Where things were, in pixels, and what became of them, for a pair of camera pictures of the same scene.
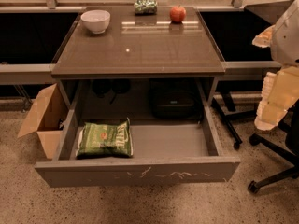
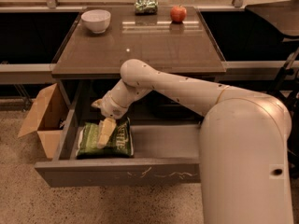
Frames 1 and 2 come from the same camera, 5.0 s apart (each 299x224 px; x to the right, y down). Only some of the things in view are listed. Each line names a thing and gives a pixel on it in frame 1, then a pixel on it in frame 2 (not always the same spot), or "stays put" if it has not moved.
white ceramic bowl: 96,21 stays put
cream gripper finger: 268,116 to 101,104
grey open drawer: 163,153 stays put
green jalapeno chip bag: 104,141 stays put
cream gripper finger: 263,38 to 106,128
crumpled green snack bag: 146,7 stays put
